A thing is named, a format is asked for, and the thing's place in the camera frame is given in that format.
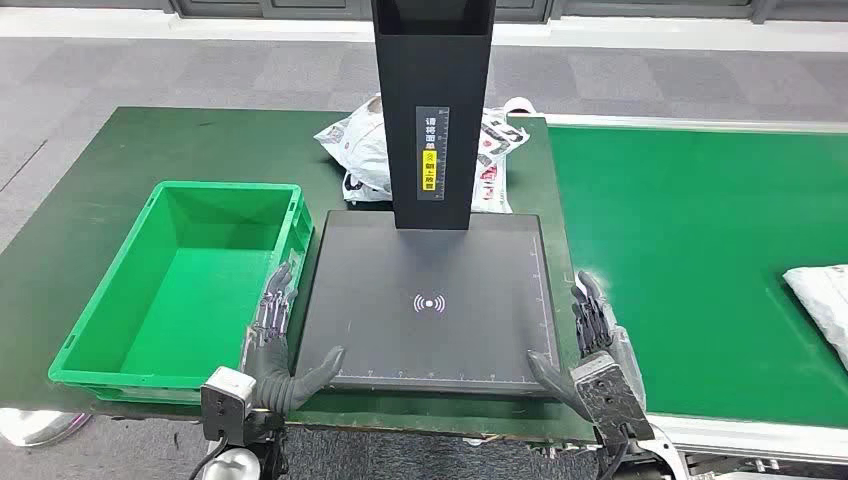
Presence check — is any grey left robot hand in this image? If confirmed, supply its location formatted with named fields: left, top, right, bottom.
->
left=241, top=261, right=347, bottom=399

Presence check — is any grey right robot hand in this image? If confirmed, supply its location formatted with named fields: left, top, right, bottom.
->
left=526, top=270, right=649, bottom=425

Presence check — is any grey parcel bag red print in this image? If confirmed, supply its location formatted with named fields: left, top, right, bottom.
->
left=782, top=264, right=848, bottom=372

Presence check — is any green conveyor belt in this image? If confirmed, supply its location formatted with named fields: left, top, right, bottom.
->
left=543, top=112, right=848, bottom=480

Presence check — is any black inbound scanner machine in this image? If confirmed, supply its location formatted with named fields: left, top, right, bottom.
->
left=293, top=0, right=563, bottom=399

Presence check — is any green plastic crate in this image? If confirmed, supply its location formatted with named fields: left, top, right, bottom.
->
left=48, top=180, right=316, bottom=407

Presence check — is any white black-red printed mailer bag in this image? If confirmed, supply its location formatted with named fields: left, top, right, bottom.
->
left=471, top=105, right=531, bottom=215

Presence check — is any black yellow ruler label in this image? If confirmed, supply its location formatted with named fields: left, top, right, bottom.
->
left=415, top=105, right=450, bottom=200

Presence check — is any white plastic mailer bag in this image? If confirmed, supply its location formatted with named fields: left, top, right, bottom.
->
left=313, top=95, right=395, bottom=203

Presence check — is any chrome round floor base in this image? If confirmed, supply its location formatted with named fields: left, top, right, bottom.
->
left=0, top=407, right=93, bottom=447

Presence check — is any dark green table mat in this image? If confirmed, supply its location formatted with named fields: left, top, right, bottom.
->
left=0, top=105, right=605, bottom=444

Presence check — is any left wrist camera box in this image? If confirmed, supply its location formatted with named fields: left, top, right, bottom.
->
left=200, top=366, right=258, bottom=446

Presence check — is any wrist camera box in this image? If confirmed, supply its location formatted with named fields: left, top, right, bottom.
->
left=200, top=366, right=258, bottom=446
left=570, top=351, right=657, bottom=446

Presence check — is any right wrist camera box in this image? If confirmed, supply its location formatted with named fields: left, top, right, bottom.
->
left=570, top=351, right=657, bottom=446

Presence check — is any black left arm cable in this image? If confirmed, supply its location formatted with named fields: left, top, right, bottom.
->
left=188, top=437, right=230, bottom=480

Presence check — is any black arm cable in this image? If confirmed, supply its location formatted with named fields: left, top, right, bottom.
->
left=596, top=440, right=634, bottom=480
left=188, top=437, right=230, bottom=480

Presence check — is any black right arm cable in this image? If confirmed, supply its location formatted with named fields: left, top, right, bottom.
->
left=596, top=440, right=634, bottom=480

